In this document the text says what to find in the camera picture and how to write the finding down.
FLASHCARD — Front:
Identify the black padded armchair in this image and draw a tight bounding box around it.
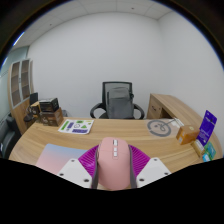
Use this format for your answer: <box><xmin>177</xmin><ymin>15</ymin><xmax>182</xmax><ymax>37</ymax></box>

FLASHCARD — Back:
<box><xmin>0</xmin><ymin>113</ymin><xmax>22</xmax><ymax>158</ymax></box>

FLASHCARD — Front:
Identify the small tan labelled box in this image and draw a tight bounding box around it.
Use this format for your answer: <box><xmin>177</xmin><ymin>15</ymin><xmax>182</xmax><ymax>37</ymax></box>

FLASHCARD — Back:
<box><xmin>190</xmin><ymin>139</ymin><xmax>208</xmax><ymax>158</ymax></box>

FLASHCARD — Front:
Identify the black mesh office chair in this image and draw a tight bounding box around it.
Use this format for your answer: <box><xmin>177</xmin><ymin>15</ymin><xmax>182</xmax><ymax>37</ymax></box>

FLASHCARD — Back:
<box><xmin>89</xmin><ymin>80</ymin><xmax>146</xmax><ymax>120</ymax></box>

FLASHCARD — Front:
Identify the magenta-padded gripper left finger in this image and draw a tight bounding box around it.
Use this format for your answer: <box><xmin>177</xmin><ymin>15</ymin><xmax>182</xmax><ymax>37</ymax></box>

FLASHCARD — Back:
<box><xmin>57</xmin><ymin>144</ymin><xmax>100</xmax><ymax>190</ymax></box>

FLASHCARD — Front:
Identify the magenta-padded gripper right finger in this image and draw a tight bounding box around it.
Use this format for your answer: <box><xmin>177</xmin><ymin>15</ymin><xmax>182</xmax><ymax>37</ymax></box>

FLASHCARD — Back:
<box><xmin>128</xmin><ymin>144</ymin><xmax>172</xmax><ymax>189</ymax></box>

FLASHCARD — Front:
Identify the wooden side desk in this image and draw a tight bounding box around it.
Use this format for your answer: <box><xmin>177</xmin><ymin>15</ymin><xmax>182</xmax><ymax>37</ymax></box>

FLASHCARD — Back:
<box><xmin>146</xmin><ymin>93</ymin><xmax>209</xmax><ymax>129</ymax></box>

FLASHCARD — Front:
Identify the purple hanging package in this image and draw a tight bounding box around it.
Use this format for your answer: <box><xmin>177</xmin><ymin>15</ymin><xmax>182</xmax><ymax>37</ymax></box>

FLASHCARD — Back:
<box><xmin>195</xmin><ymin>110</ymin><xmax>218</xmax><ymax>147</ymax></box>

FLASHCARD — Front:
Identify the white leaflet green purple print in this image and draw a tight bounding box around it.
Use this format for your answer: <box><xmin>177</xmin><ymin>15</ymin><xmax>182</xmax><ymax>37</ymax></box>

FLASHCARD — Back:
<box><xmin>57</xmin><ymin>118</ymin><xmax>95</xmax><ymax>136</ymax></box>

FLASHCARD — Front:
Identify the pink computer mouse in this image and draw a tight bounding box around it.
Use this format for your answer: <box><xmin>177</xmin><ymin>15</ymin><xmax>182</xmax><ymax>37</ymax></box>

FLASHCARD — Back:
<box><xmin>96</xmin><ymin>136</ymin><xmax>134</xmax><ymax>191</ymax></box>

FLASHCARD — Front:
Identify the narrow brown printed box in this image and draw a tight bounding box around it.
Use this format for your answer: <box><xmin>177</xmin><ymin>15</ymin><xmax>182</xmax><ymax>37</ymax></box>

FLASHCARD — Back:
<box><xmin>30</xmin><ymin>101</ymin><xmax>42</xmax><ymax>123</ymax></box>

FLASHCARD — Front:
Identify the small blue packet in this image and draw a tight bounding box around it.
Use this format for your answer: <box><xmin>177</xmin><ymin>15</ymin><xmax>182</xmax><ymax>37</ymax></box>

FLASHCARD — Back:
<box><xmin>202</xmin><ymin>152</ymin><xmax>212</xmax><ymax>163</ymax></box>

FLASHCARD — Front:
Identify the black box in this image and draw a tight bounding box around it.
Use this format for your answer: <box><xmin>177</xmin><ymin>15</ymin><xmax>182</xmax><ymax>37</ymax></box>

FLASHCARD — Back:
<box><xmin>38</xmin><ymin>97</ymin><xmax>60</xmax><ymax>113</ymax></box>

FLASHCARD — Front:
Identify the grey backpack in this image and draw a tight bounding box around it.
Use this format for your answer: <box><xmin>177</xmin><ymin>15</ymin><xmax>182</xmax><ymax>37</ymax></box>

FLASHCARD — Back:
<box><xmin>106</xmin><ymin>86</ymin><xmax>135</xmax><ymax>120</ymax></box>

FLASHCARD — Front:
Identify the orange-brown cardboard box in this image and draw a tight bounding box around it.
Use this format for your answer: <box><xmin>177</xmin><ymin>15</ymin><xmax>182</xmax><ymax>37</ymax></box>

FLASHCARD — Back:
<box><xmin>175</xmin><ymin>124</ymin><xmax>201</xmax><ymax>146</ymax></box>

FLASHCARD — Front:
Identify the small black swivel chair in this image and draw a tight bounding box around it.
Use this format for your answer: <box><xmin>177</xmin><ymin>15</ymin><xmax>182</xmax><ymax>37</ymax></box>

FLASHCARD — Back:
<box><xmin>23</xmin><ymin>92</ymin><xmax>39</xmax><ymax>123</ymax></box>

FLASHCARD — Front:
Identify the large brown printed box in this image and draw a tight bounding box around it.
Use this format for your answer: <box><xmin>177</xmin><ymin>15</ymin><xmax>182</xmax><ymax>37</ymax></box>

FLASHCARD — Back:
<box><xmin>39</xmin><ymin>107</ymin><xmax>65</xmax><ymax>127</ymax></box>

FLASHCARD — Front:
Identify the pink-blue gradient mouse pad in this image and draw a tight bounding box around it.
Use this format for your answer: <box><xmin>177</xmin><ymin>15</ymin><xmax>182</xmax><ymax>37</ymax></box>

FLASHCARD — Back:
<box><xmin>35</xmin><ymin>143</ymin><xmax>88</xmax><ymax>175</ymax></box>

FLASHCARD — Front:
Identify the wooden shelf unit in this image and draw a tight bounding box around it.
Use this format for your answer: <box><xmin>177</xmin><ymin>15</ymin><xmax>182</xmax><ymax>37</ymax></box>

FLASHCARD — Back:
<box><xmin>7</xmin><ymin>58</ymin><xmax>35</xmax><ymax>134</ymax></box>

